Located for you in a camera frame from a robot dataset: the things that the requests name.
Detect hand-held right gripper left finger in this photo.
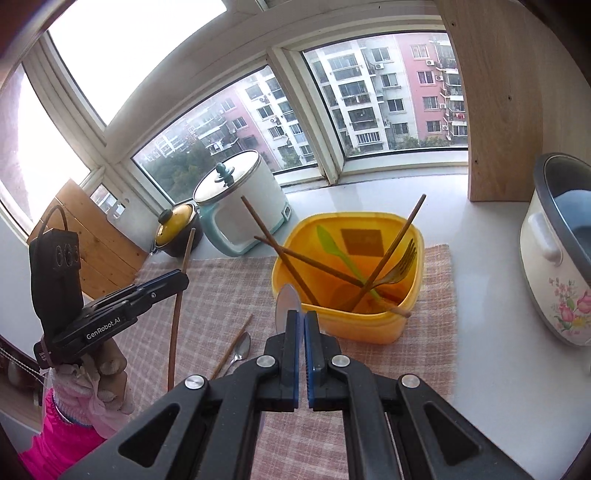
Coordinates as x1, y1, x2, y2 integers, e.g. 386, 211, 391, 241
60, 310, 306, 480

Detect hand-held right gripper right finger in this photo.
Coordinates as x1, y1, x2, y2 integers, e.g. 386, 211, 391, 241
305, 311, 533, 480

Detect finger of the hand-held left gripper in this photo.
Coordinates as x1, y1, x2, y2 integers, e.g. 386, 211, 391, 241
83, 281, 184, 320
98, 270, 190, 304

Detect brown wooden chopstick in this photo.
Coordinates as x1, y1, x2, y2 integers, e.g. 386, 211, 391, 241
350, 194, 427, 311
167, 228, 197, 394
240, 196, 320, 306
254, 235, 413, 319
209, 314, 254, 380

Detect silver metal spoon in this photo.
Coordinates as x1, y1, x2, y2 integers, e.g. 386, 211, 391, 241
274, 283, 302, 333
221, 331, 253, 376

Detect yellow plastic container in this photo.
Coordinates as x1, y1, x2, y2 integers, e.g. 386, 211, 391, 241
271, 211, 425, 345

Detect green plastic knife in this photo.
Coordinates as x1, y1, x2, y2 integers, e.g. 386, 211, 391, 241
316, 224, 389, 302

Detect metal fork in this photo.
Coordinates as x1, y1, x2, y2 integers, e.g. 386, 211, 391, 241
364, 239, 419, 297

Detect person's left forearm pink sleeve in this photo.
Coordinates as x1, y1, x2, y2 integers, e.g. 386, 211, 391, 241
17, 387, 110, 480

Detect person's left hand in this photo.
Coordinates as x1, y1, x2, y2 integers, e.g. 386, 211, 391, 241
45, 342, 136, 440

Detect slatted wooden board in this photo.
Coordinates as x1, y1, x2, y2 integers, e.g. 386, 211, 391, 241
27, 178, 149, 302

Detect clay pot with yellow lid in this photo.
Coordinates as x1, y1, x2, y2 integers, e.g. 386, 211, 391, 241
153, 202, 204, 258

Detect pink checked cloth mat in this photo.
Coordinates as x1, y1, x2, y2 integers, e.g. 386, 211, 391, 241
104, 244, 459, 480

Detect white electric pot with lid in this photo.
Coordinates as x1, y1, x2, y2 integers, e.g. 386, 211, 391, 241
192, 149, 293, 257

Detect floral white rice cooker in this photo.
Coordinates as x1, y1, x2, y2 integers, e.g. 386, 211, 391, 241
519, 152, 591, 347

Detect apartment buildings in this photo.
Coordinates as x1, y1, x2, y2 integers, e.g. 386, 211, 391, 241
133, 32, 469, 204

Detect light wooden board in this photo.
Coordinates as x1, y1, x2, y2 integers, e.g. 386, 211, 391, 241
436, 0, 591, 203

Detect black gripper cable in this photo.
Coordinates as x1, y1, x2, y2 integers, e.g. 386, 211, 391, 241
39, 204, 71, 237

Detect white window frame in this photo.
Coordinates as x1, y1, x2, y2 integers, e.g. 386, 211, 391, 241
0, 0, 472, 241

